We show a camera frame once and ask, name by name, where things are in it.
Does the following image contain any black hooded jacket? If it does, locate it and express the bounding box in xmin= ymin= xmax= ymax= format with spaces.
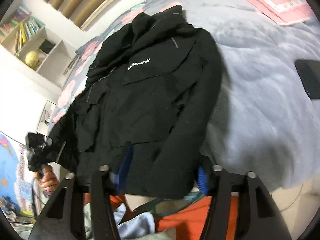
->
xmin=47 ymin=5 xmax=223 ymax=199

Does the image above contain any person left hand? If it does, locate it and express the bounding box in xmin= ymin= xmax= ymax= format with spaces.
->
xmin=34 ymin=165 xmax=60 ymax=192

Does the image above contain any white paper bag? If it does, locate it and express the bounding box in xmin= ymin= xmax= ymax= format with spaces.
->
xmin=36 ymin=101 xmax=56 ymax=136

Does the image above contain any world map poster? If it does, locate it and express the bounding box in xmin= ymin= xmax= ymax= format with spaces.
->
xmin=0 ymin=133 xmax=35 ymax=224

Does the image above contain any orange cloth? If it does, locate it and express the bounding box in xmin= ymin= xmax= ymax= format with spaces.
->
xmin=109 ymin=194 xmax=239 ymax=240

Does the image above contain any light blue cloth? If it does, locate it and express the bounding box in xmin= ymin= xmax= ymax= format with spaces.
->
xmin=84 ymin=203 xmax=156 ymax=239

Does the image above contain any grey floral bed quilt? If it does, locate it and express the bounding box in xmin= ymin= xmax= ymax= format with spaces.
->
xmin=51 ymin=0 xmax=319 ymax=190

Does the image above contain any flat book on shelf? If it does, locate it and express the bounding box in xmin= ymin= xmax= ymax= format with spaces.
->
xmin=63 ymin=54 xmax=80 ymax=76

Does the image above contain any yellow globe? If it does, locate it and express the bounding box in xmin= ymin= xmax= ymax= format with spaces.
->
xmin=24 ymin=51 xmax=39 ymax=69

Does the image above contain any row of books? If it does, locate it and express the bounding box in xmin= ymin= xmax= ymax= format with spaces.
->
xmin=1 ymin=4 xmax=45 ymax=56

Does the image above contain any black smartphone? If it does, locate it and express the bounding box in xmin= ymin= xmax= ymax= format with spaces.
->
xmin=295 ymin=59 xmax=320 ymax=100

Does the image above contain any white wall bookshelf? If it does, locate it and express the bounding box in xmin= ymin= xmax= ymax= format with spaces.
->
xmin=1 ymin=0 xmax=86 ymax=101

